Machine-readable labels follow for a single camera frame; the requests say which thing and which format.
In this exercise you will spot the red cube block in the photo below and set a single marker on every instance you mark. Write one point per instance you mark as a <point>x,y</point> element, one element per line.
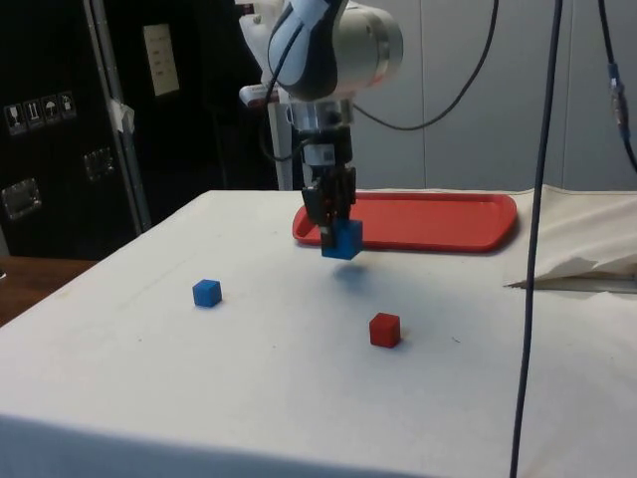
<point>383,330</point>

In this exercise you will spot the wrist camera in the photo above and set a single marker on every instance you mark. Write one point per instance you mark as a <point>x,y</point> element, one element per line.
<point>254,94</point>

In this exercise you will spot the black cabinet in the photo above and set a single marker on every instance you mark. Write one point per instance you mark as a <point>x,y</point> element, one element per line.
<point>50,55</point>

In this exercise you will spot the large blue cube block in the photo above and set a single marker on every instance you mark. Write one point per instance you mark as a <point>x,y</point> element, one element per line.
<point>348,241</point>

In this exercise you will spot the red tray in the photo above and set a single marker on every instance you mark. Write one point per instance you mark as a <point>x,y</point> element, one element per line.
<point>428,219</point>

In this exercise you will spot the small blue cube block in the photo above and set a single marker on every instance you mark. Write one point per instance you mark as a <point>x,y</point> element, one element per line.
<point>205,294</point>

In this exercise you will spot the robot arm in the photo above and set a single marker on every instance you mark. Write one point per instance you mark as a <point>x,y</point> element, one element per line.
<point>358,45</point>

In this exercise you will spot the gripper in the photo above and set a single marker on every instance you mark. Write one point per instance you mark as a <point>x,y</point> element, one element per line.
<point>326,149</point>

